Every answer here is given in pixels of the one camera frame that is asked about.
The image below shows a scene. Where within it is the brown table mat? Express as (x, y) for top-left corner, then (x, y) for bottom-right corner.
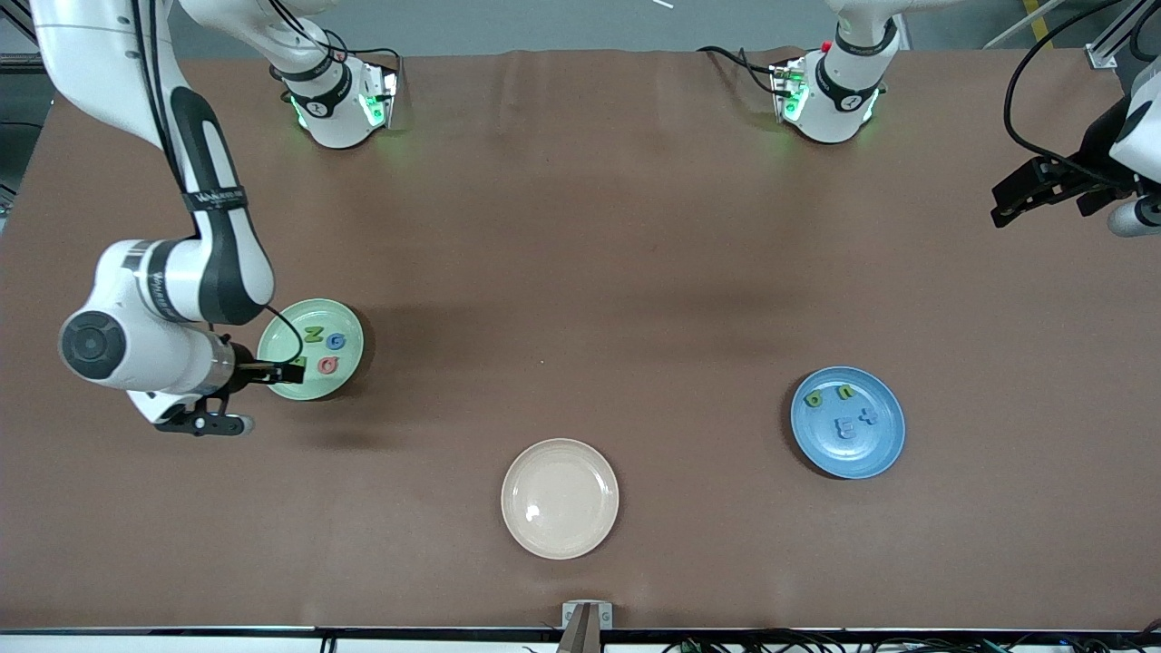
(0, 47), (1161, 631)

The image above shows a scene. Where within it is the black right arm wrist cable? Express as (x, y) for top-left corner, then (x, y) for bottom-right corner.
(263, 304), (306, 365)

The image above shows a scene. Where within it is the black left arm base cable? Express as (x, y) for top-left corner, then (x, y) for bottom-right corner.
(697, 45), (783, 96)

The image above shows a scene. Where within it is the black left arm wrist cable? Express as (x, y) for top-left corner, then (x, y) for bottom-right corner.
(1002, 0), (1130, 187)

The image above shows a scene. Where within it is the beige plate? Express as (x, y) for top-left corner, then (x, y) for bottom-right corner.
(501, 438), (620, 560)

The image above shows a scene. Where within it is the black arm base cable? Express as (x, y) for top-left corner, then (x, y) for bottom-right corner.
(697, 45), (783, 96)
(304, 25), (402, 61)

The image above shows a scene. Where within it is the black right camera mount bracket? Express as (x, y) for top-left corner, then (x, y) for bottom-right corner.
(154, 413), (235, 438)

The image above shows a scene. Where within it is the blue plate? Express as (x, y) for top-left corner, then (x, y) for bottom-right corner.
(790, 365), (906, 480)

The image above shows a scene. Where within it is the black right arm base cable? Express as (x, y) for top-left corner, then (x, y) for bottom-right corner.
(304, 25), (402, 61)

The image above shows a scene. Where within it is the black table edge strip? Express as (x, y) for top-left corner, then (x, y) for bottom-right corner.
(0, 625), (1161, 638)

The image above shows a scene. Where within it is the green plate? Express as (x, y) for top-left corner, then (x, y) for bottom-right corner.
(257, 298), (365, 402)

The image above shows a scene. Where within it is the tan post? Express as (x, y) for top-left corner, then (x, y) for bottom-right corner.
(555, 606), (602, 653)

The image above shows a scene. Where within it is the black arm wrist cable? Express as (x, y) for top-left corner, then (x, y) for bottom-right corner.
(263, 304), (306, 365)
(1002, 0), (1130, 187)

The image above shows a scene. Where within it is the aluminium frame profile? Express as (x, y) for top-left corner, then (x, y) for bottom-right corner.
(1084, 0), (1161, 70)

